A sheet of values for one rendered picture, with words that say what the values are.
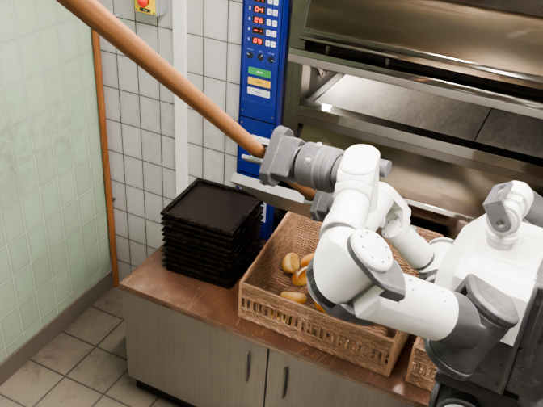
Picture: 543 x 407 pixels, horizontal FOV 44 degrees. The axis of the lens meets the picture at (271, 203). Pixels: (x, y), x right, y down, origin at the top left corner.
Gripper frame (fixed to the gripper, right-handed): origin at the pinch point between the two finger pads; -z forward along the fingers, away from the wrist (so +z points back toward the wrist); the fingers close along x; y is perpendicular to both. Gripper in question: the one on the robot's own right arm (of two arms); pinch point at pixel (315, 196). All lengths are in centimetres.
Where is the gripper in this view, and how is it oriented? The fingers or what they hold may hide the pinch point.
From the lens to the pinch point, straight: 177.9
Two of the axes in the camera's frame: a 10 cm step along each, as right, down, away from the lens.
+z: 5.6, 1.2, -8.2
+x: 3.3, -9.4, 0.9
